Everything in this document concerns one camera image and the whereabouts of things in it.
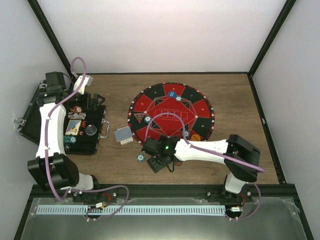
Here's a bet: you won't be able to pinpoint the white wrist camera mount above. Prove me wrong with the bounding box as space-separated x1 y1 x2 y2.
73 75 93 95

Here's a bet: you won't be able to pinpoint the mixed chips in case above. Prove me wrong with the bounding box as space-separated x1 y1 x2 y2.
67 105 87 120

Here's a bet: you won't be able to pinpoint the blue small blind button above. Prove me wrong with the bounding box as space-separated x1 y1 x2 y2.
167 91 177 98

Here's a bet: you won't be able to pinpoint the blue green poker chip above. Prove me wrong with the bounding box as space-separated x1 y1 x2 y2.
144 116 152 123
182 130 190 139
175 95 182 102

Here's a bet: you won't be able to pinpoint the orange big blind button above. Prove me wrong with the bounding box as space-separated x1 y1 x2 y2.
190 134 201 141

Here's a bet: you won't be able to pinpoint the round red black poker mat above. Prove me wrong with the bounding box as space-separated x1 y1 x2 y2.
127 82 215 145

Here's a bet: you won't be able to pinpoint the black poker set case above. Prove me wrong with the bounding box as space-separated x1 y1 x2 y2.
17 81 106 156

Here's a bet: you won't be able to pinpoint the black dealer button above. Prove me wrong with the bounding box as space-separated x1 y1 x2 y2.
85 124 98 136

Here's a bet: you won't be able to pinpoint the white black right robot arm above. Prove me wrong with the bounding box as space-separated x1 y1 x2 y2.
141 134 264 202

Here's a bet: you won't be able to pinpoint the card deck in case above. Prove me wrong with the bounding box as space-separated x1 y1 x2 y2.
65 119 82 136

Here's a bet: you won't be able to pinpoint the light blue slotted rail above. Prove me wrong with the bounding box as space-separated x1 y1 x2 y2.
36 205 226 216

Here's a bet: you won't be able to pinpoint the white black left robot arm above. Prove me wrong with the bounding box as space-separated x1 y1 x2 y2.
27 72 102 202

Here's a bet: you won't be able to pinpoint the teal chip in case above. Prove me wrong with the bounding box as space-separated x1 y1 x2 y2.
63 135 77 144

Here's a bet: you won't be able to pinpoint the playing card deck box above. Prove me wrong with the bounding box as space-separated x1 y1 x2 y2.
114 126 133 145

